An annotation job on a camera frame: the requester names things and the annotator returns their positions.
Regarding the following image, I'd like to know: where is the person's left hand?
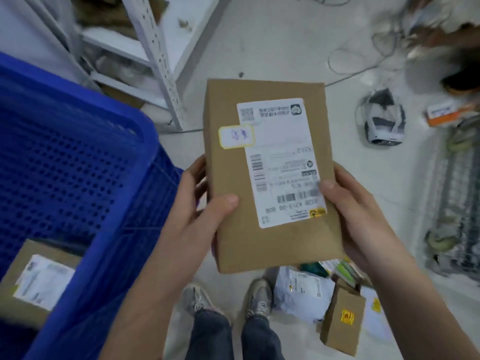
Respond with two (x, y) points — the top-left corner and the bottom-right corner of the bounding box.
(149, 155), (240, 298)

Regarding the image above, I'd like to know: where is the person's right hand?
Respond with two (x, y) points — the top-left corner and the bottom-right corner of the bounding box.
(318, 162), (410, 275)

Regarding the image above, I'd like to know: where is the large brown box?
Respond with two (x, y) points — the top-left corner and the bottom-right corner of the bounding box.
(203, 78), (344, 275)

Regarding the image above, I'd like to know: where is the pile of small parcels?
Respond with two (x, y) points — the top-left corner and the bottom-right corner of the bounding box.
(273, 258), (395, 357)

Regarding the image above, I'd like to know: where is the blue plastic crate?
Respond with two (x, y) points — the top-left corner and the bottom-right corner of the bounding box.
(0, 52), (185, 360)

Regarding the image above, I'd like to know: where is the small brown box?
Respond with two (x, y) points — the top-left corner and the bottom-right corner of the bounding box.
(0, 238), (82, 329)

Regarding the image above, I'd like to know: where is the person's right forearm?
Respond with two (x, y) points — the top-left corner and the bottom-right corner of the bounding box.
(358, 252), (480, 360)

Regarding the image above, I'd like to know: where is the person's left grey shoe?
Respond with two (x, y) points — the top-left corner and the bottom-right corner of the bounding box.
(183, 283), (222, 316)

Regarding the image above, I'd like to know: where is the person's grey shoe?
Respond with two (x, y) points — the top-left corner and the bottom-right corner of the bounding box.
(243, 279), (275, 319)
(183, 283), (222, 316)

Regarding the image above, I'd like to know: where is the person's right grey shoe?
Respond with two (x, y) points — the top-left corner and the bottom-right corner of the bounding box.
(243, 279), (275, 319)

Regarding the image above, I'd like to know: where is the person's left leg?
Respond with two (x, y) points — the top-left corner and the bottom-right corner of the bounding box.
(185, 309), (233, 360)

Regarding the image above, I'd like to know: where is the person's leg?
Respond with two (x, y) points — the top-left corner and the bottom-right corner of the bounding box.
(185, 309), (233, 360)
(239, 314), (286, 360)

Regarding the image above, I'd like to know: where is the person's right leg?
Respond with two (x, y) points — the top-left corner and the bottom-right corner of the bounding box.
(239, 314), (286, 360)

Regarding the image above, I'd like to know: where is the white grey device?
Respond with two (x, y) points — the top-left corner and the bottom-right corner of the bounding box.
(356, 87), (407, 147)

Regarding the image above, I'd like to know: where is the white metal shelf rack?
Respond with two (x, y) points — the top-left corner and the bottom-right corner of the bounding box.
(22, 0), (233, 133)

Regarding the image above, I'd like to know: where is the heap of torn brown cartons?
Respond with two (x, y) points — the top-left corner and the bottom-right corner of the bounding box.
(71, 0), (170, 38)

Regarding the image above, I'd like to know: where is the metal wire cart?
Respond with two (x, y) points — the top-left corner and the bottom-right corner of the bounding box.
(423, 115), (480, 282)

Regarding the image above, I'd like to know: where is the grey floor cable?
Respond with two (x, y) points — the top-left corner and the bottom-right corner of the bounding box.
(324, 18), (402, 88)

